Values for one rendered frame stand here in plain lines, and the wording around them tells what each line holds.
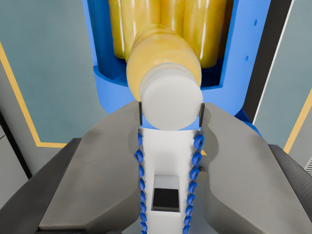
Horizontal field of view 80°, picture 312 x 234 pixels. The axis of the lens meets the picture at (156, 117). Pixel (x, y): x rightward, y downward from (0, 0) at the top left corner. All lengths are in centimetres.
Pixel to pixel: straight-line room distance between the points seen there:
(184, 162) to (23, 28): 153
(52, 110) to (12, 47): 58
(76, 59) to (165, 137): 118
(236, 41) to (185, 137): 46
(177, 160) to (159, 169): 9
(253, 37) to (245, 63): 3
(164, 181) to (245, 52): 60
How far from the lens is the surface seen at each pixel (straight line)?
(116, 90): 27
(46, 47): 176
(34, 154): 250
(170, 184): 77
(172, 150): 70
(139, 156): 66
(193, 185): 77
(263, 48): 146
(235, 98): 30
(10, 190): 252
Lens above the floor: 145
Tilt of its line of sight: 59 degrees down
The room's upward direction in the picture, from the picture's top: 172 degrees counter-clockwise
